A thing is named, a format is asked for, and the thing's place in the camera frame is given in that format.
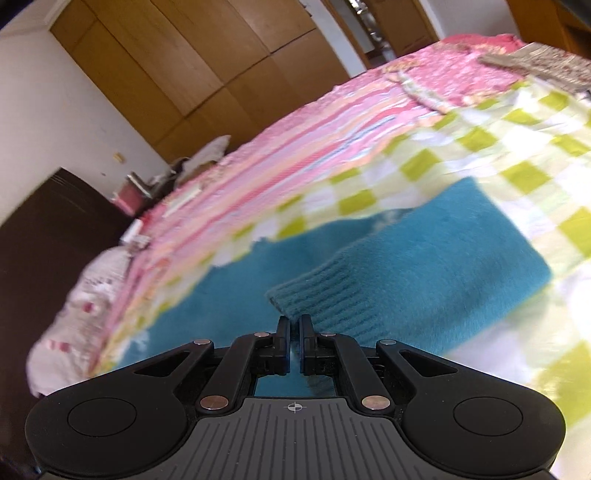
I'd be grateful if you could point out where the wooden wardrobe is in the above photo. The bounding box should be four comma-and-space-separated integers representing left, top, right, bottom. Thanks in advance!
50, 0, 352, 162

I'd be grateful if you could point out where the metal lamp stand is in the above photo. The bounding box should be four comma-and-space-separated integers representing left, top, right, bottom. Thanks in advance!
127, 172, 155, 195

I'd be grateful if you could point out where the pink striped blanket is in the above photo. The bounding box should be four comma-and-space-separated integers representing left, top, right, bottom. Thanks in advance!
92, 34, 532, 365

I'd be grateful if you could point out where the white box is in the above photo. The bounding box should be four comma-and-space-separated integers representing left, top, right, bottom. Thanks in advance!
121, 219, 149, 246

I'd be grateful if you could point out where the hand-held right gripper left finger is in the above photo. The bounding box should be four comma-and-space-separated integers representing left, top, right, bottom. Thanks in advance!
131, 316, 293, 414

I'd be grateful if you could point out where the dark brown headboard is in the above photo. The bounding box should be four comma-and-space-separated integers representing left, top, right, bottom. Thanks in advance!
0, 167, 134, 480

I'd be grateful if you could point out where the white ribbed object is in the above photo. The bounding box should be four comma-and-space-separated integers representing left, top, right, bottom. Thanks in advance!
163, 182, 204, 219

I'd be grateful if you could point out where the pink box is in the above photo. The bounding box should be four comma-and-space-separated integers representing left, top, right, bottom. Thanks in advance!
111, 182, 144, 217

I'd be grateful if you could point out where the green white checked bedsheet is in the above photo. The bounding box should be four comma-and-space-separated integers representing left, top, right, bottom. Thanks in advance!
92, 78, 591, 480

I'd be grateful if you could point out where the grey folded cloth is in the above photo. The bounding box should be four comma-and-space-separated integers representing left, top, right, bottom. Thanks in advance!
185, 135, 232, 172

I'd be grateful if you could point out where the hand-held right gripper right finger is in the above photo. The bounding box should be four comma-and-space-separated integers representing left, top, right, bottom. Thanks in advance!
298, 315, 459, 414

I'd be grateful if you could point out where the wooden door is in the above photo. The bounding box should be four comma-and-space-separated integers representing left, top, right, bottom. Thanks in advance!
365, 0, 440, 60

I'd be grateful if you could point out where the grey patterned cloth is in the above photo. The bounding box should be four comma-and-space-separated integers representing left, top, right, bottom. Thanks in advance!
480, 41, 591, 93

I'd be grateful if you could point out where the white pillow with pink print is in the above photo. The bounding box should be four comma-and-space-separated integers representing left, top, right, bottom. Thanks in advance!
25, 244, 134, 398

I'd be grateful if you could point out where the teal knit sweater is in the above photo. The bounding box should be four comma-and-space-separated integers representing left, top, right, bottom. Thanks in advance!
99, 178, 552, 398

